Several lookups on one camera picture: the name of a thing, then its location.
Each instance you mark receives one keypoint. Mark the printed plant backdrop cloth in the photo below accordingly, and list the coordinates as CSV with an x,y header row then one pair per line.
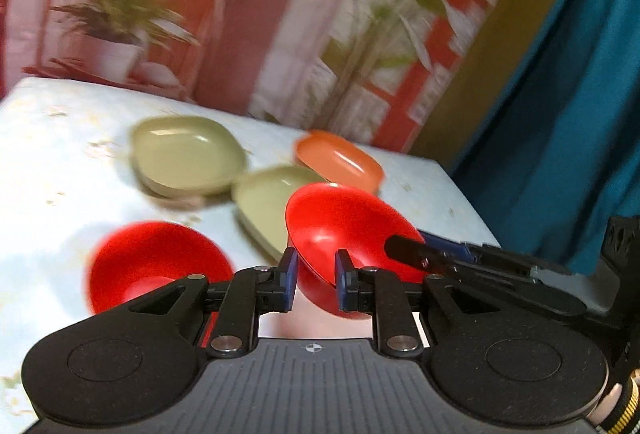
x,y
280,13

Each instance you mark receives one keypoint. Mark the teal curtain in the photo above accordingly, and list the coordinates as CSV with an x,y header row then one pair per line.
x,y
565,113

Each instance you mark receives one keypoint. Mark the red plastic bowl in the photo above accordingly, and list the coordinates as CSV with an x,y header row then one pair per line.
x,y
150,259
340,219

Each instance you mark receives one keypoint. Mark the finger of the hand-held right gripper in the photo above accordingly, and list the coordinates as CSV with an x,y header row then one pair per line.
x,y
407,250
450,248

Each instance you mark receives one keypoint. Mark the orange square plate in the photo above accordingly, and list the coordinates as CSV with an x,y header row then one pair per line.
x,y
345,158

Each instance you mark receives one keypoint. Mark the green square plate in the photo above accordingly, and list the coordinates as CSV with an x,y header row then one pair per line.
x,y
262,204
187,153

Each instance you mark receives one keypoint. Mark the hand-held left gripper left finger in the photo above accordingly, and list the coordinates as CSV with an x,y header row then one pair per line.
x,y
289,280

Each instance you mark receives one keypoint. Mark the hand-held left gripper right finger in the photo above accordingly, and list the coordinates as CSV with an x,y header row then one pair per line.
x,y
343,285

